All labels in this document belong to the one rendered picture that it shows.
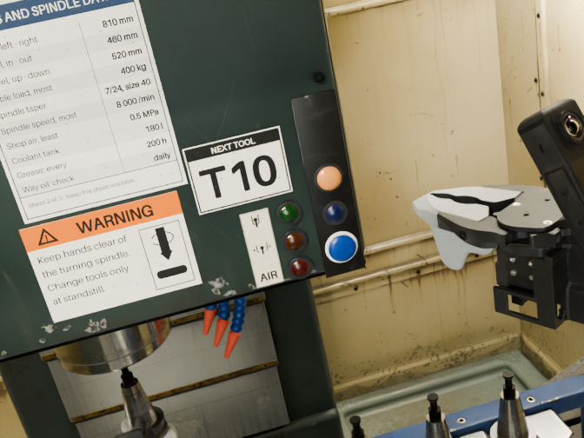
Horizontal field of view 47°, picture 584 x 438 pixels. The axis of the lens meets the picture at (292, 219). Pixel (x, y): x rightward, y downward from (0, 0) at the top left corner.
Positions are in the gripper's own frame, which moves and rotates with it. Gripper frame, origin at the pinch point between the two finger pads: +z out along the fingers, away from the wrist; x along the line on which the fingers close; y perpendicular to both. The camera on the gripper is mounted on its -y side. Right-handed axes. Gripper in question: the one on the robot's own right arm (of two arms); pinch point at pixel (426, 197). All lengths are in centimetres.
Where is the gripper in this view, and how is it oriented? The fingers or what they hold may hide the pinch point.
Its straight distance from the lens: 61.2
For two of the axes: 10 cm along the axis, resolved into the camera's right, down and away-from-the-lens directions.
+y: 1.9, 9.1, 3.8
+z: -6.5, -1.7, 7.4
